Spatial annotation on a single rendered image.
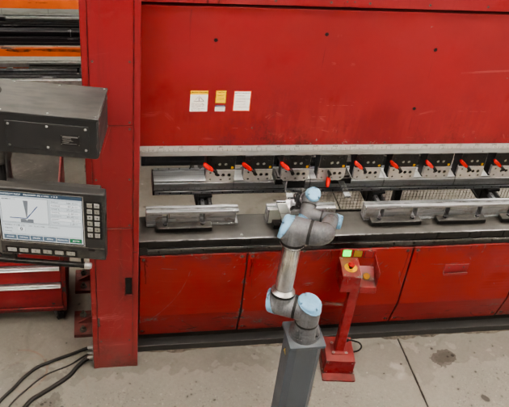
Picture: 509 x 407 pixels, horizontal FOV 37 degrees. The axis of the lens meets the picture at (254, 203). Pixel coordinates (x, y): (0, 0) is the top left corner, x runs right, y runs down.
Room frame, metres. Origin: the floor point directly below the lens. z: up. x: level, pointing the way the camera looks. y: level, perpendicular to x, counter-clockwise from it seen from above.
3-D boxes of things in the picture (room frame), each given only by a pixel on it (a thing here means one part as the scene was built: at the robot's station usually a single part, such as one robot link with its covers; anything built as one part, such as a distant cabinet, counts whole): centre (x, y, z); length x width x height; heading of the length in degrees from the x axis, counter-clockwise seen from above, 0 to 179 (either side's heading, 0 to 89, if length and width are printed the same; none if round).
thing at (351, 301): (3.13, -0.61, 0.39); 0.05 x 0.05 x 0.54; 7
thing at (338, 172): (3.39, -0.38, 1.26); 0.15 x 0.09 x 0.17; 104
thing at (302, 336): (2.59, -0.32, 0.82); 0.15 x 0.15 x 0.10
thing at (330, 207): (3.36, -0.26, 0.92); 0.39 x 0.06 x 0.10; 104
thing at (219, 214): (3.22, 0.33, 0.92); 0.50 x 0.06 x 0.10; 104
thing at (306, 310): (2.59, -0.31, 0.94); 0.13 x 0.12 x 0.14; 79
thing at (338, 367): (3.10, -0.61, 0.06); 0.25 x 0.20 x 0.12; 7
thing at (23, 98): (2.55, 0.89, 1.53); 0.51 x 0.25 x 0.85; 94
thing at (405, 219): (3.44, -0.81, 0.89); 0.30 x 0.05 x 0.03; 104
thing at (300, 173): (3.34, -0.18, 1.26); 0.15 x 0.09 x 0.17; 104
